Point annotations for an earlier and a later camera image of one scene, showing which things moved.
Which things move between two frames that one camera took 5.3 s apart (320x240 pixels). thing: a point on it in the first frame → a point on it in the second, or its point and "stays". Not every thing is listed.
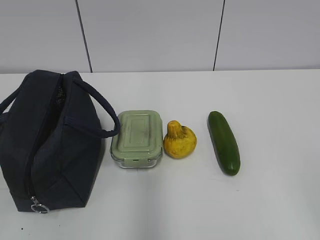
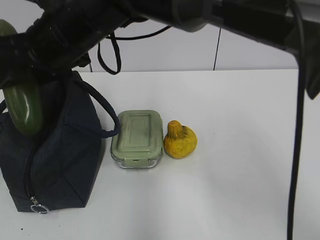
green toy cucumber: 224,143 → 24,105
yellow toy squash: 180,142 stays
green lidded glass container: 139,144 stays
